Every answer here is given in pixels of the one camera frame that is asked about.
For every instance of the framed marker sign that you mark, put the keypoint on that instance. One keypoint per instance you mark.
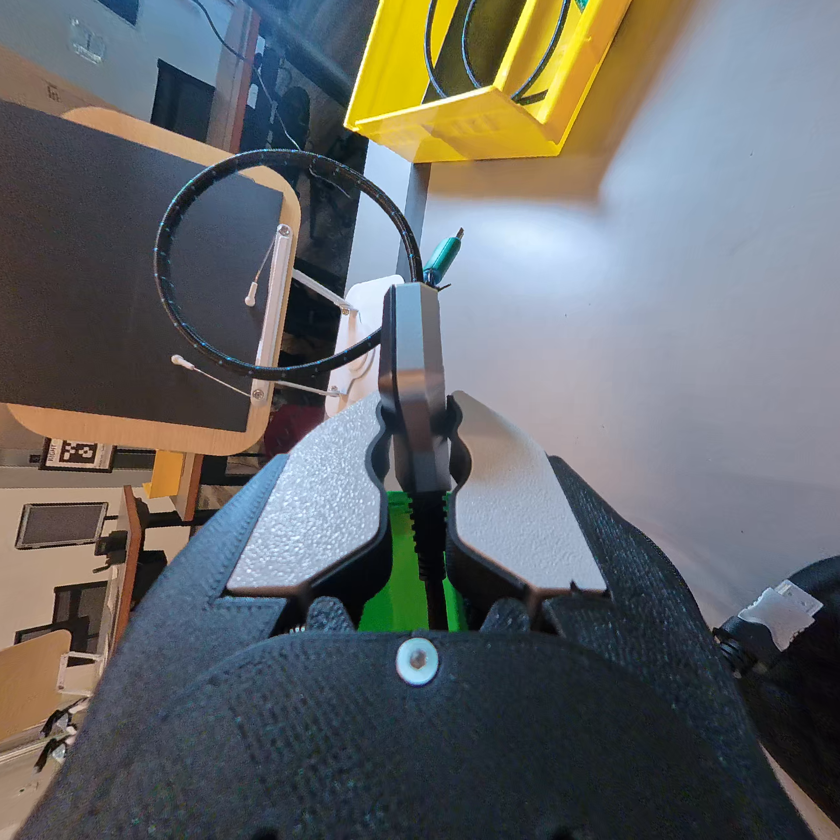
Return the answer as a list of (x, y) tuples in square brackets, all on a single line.
[(77, 454)]

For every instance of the yellow plastic bin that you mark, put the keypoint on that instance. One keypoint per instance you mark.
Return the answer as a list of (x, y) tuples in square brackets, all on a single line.
[(459, 131)]

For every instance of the small grey monitor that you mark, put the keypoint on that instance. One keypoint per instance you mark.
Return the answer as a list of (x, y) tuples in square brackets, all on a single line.
[(62, 525)]

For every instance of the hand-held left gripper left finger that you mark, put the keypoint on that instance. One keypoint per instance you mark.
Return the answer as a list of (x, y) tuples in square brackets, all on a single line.
[(308, 518)]

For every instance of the white stand base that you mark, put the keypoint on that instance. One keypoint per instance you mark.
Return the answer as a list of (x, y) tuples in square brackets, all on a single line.
[(361, 302)]

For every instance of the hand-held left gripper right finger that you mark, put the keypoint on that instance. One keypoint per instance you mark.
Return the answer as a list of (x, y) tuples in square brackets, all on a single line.
[(525, 518)]

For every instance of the small yellow box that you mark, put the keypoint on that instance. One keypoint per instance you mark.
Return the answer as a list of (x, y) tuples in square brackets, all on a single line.
[(167, 476)]

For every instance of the wooden desk with black legs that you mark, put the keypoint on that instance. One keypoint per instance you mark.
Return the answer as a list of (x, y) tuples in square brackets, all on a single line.
[(131, 558)]

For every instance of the green plastic bin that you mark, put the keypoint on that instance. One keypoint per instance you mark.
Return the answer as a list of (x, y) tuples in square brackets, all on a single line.
[(400, 590)]

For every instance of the black board with wooden rim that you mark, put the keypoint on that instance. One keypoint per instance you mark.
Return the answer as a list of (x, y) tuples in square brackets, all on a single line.
[(98, 262)]

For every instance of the black mesh cushion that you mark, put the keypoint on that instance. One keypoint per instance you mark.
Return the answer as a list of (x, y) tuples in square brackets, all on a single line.
[(800, 722)]

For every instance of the silver HDMI switch hub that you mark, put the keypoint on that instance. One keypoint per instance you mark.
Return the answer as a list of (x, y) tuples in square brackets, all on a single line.
[(413, 367)]

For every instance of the black bin divider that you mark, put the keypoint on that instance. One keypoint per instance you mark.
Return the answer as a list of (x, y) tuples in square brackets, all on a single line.
[(499, 39)]

